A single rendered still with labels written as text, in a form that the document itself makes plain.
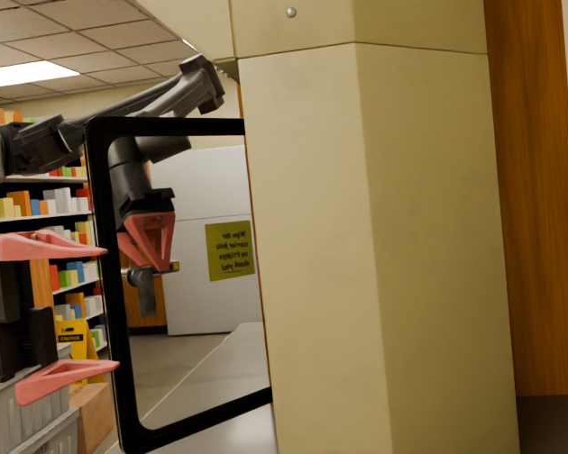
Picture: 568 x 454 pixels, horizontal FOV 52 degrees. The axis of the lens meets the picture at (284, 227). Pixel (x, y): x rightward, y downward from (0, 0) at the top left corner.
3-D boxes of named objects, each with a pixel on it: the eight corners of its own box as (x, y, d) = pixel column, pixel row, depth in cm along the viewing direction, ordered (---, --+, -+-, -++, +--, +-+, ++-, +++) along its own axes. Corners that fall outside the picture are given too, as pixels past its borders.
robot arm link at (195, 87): (207, 107, 126) (186, 59, 122) (230, 99, 124) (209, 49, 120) (115, 189, 89) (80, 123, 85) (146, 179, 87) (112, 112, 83)
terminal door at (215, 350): (312, 385, 88) (285, 118, 85) (123, 462, 68) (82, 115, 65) (308, 385, 88) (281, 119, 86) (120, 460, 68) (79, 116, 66)
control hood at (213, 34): (290, 105, 87) (283, 37, 86) (236, 59, 55) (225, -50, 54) (215, 114, 89) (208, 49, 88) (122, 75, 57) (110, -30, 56)
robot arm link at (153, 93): (226, 92, 133) (208, 49, 129) (228, 101, 120) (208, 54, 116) (46, 167, 134) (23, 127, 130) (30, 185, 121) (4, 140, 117)
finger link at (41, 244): (80, 229, 45) (-27, 238, 47) (90, 319, 46) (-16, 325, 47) (119, 222, 52) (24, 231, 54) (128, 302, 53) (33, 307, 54)
